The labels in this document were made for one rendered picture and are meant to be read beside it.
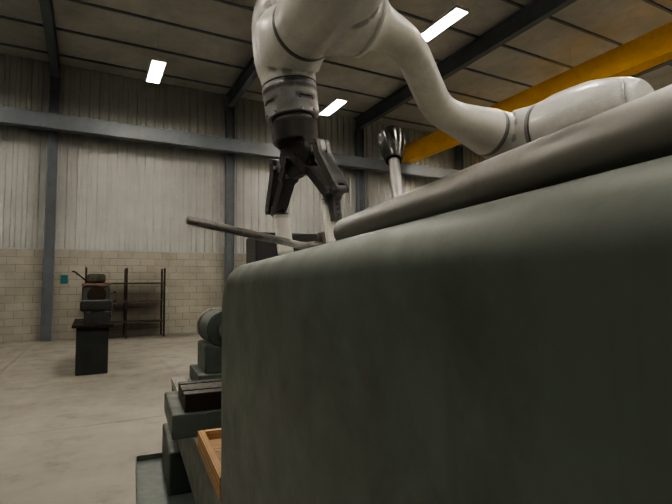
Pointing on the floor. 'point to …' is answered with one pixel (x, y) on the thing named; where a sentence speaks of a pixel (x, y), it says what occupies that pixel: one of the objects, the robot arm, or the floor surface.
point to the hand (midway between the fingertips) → (308, 243)
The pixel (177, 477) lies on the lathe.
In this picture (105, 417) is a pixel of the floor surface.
